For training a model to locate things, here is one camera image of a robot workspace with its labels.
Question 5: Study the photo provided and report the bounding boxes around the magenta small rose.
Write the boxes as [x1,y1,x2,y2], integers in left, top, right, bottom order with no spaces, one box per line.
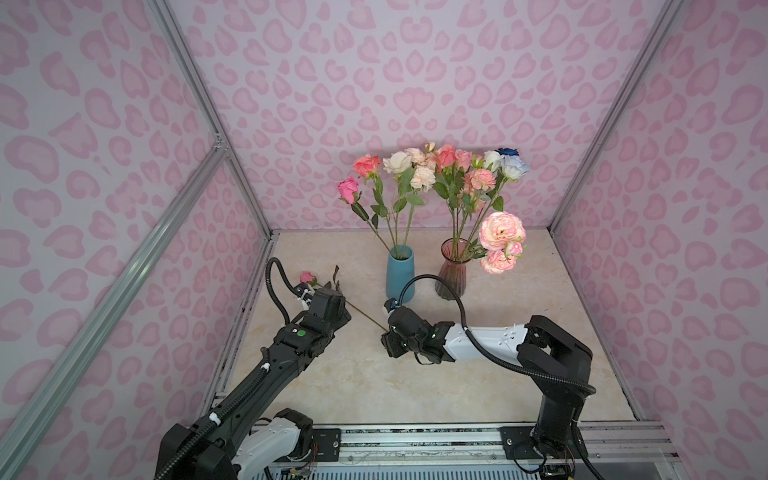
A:
[336,176,391,251]
[299,265,386,331]

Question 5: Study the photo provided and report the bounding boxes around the small pink spray roses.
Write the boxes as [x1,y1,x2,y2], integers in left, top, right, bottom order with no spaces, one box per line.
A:
[459,168,527,274]

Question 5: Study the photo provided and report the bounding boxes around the pink cream spray roses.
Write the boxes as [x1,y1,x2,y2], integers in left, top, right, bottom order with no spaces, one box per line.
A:
[397,142,437,244]

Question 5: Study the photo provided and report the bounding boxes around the cream pink rose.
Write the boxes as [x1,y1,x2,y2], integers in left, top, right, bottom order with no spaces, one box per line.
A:
[383,148,434,260]

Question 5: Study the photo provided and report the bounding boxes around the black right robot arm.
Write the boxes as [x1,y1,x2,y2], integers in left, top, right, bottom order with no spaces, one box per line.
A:
[381,299,596,457]

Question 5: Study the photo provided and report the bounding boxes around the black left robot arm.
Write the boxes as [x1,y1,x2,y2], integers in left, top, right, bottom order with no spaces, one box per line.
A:
[154,287,351,479]

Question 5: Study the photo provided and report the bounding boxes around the teal ceramic vase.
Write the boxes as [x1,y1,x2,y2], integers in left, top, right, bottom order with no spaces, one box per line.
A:
[385,245,415,300]

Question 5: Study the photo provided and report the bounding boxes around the pink glass vase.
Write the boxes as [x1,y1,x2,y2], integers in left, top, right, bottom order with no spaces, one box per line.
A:
[435,238,473,300]

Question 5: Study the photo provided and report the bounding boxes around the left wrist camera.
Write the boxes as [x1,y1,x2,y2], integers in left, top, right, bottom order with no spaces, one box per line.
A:
[294,282,315,310]

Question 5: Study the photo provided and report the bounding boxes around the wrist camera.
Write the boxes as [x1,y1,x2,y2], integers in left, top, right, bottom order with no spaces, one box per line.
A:
[294,282,315,310]
[383,298,399,314]

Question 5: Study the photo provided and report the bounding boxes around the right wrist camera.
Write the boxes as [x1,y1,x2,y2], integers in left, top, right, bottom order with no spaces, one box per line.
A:
[383,298,399,314]

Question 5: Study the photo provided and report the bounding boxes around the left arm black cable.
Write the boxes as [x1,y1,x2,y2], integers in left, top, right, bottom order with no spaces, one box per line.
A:
[152,256,304,480]

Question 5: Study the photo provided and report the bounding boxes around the diagonal aluminium frame bar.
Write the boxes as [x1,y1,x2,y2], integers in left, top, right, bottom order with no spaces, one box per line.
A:
[1,145,229,479]

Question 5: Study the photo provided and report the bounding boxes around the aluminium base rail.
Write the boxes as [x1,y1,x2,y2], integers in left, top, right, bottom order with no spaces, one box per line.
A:
[161,421,691,480]

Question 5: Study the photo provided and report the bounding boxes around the left corner aluminium post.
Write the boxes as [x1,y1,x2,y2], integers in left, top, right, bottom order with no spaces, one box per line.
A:
[146,0,273,239]

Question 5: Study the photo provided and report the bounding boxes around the corner aluminium post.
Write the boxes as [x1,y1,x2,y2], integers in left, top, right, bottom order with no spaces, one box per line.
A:
[548,0,688,238]
[146,0,273,239]

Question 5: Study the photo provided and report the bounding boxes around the right corner aluminium post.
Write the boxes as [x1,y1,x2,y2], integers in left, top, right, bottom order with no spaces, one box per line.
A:
[548,0,688,238]

